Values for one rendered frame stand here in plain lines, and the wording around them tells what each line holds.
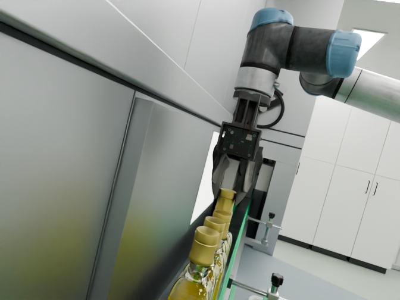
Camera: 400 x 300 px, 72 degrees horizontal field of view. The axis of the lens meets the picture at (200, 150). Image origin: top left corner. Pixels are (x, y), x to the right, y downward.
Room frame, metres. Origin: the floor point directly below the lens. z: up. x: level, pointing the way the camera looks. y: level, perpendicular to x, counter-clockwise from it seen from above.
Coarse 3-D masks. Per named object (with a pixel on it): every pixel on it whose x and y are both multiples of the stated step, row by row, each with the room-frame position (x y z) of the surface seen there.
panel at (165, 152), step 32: (160, 128) 0.44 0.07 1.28; (192, 128) 0.62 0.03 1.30; (128, 160) 0.40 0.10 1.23; (160, 160) 0.47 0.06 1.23; (192, 160) 0.69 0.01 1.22; (128, 192) 0.40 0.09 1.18; (160, 192) 0.52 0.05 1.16; (192, 192) 0.79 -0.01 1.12; (128, 224) 0.41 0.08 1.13; (160, 224) 0.56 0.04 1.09; (192, 224) 0.91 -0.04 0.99; (128, 256) 0.44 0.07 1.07; (160, 256) 0.62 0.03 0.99; (96, 288) 0.40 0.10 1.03; (128, 288) 0.47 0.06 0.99
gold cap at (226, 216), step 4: (216, 212) 0.49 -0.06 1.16; (220, 212) 0.49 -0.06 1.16; (224, 212) 0.50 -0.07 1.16; (228, 212) 0.50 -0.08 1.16; (212, 216) 0.49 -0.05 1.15; (216, 216) 0.48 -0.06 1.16; (220, 216) 0.48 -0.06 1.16; (224, 216) 0.48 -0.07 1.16; (228, 216) 0.48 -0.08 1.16; (224, 220) 0.48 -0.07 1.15; (228, 220) 0.48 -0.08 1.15; (228, 224) 0.49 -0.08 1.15; (224, 228) 0.48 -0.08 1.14; (228, 228) 0.49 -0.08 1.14; (224, 232) 0.48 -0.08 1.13; (224, 236) 0.48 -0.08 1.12
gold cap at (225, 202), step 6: (222, 192) 0.54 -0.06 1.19; (228, 192) 0.54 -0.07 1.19; (234, 192) 0.55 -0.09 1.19; (222, 198) 0.54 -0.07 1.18; (228, 198) 0.54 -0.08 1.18; (234, 198) 0.54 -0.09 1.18; (216, 204) 0.55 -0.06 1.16; (222, 204) 0.54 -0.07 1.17; (228, 204) 0.54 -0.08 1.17; (228, 210) 0.54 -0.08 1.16
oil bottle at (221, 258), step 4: (216, 252) 0.48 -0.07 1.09; (220, 252) 0.49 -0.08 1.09; (224, 252) 0.50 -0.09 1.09; (216, 256) 0.48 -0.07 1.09; (220, 256) 0.48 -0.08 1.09; (224, 256) 0.49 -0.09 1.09; (216, 260) 0.47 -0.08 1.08; (220, 260) 0.47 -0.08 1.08; (224, 260) 0.48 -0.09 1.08; (220, 264) 0.47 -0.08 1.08; (224, 264) 0.48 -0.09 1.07; (220, 268) 0.47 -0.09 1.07; (224, 268) 0.51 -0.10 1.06; (220, 272) 0.47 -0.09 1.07; (220, 276) 0.47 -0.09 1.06; (220, 280) 0.47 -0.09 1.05; (220, 284) 0.50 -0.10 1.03; (216, 292) 0.47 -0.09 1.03; (216, 296) 0.47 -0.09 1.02
